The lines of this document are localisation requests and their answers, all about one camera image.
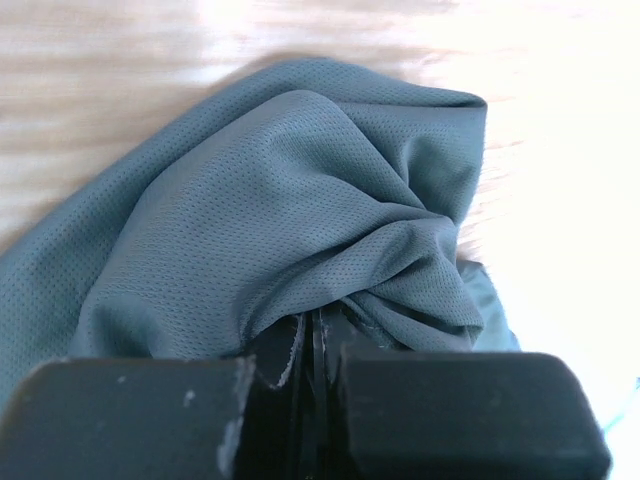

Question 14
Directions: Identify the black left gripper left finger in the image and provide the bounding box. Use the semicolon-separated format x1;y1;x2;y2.
1;317;307;479

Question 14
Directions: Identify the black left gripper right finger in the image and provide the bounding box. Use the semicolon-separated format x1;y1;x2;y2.
312;308;611;479

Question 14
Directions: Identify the dark grey t-shirt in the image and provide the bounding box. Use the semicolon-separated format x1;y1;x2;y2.
1;58;517;397

